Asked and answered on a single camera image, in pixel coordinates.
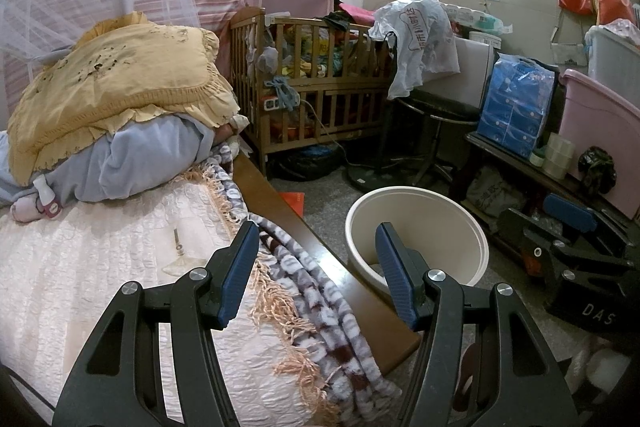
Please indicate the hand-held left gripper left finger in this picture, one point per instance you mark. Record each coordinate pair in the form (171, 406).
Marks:
(240, 272)

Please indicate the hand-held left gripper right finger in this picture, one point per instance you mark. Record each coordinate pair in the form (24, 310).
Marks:
(397, 277)

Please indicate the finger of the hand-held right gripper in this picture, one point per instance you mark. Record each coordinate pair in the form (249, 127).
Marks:
(570, 209)
(530, 242)

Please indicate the white plastic bucket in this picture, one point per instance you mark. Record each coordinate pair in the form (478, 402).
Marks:
(400, 217)

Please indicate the black crumpled bag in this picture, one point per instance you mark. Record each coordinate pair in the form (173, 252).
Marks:
(597, 167)

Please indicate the stack of clear cups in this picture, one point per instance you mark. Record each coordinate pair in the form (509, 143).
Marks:
(557, 154)

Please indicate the grey sack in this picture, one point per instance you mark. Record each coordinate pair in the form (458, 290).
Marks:
(492, 197)

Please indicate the green lidded jar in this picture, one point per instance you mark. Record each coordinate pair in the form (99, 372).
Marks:
(537, 157)

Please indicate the white fuzzy cloth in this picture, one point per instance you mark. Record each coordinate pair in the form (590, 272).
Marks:
(605, 367)

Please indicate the brown white fleece blanket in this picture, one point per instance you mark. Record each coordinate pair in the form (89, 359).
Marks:
(320, 307)

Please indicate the red packet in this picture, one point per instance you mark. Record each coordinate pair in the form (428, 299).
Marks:
(295, 202)

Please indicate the dark wooden bench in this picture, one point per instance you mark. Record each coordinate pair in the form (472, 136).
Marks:
(500, 152)

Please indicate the pink plastic tub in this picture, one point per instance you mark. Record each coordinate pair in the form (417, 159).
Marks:
(600, 122)

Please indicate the black round stand base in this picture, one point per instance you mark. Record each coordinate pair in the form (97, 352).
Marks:
(367, 179)

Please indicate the blue tissue pack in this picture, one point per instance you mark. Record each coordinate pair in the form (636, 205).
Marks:
(515, 102)

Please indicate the black plastic bag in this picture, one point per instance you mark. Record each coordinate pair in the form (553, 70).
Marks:
(305, 164)

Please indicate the pink quilted bedspread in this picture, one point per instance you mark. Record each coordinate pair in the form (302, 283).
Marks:
(100, 257)

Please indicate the blue-grey blanket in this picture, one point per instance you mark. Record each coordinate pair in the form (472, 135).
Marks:
(145, 157)

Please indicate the white lidded storage box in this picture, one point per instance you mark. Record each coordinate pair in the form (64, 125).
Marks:
(615, 52)

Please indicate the blue tied cloth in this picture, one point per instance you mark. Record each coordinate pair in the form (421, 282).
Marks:
(282, 89)

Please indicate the wooden baby crib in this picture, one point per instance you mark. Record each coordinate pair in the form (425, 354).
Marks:
(310, 82)

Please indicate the white pill bottle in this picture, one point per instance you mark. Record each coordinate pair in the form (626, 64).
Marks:
(46, 197)

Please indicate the toilet paper pack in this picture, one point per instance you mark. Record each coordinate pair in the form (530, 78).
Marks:
(480, 19)

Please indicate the large white plastic bag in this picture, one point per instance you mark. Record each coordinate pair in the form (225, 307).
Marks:
(425, 42)

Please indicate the pink rolled pouch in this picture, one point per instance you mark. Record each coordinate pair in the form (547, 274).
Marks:
(25, 209)

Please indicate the yellow frilled pillow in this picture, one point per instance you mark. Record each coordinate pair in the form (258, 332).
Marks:
(125, 77)

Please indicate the pile of clothes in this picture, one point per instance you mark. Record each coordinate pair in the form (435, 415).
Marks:
(330, 52)

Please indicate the brown wooden bed frame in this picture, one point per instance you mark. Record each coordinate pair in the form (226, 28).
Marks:
(350, 307)

